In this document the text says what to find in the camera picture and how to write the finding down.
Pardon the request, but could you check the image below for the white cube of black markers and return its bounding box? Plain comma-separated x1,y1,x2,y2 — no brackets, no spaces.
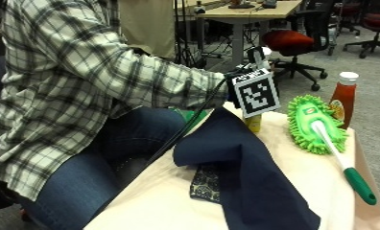
231,67,282,120

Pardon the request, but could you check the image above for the yellow squeeze bottle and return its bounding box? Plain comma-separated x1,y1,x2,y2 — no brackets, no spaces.
242,113,265,134

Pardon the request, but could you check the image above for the green plastic object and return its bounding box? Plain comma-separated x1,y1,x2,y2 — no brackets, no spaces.
173,107,210,124

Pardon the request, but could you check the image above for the black and white glove tracker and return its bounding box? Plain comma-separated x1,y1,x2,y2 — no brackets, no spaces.
245,46,273,71

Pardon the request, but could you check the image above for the red office chair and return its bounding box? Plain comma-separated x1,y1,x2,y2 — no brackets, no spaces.
261,9,333,92
342,0,380,59

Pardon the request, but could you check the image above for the black tripod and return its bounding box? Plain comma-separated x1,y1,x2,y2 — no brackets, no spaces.
174,0,208,70

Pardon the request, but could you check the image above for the green microfibre duster mop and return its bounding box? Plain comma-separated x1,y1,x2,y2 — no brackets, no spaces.
286,94,378,206

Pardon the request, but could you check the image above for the light wooden desk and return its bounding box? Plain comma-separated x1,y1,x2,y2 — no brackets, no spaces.
193,0,305,66

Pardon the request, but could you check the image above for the navy blue cloth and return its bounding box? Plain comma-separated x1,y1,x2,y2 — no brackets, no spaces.
173,106,323,230

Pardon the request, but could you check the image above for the red ketchup bottle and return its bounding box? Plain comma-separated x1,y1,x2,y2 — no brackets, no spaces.
329,71,361,130

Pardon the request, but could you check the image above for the beige fabric panel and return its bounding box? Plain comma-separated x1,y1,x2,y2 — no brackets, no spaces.
117,0,177,60

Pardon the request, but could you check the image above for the dark patterned cloth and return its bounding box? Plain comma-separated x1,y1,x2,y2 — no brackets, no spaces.
189,163,222,204

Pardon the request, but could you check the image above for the cream tablecloth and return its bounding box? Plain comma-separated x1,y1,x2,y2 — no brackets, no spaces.
82,101,380,230

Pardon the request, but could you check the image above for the the person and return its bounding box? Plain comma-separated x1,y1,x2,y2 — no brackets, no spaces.
0,0,231,230

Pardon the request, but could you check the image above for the black glove cable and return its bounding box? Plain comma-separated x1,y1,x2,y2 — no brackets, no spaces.
92,65,253,221

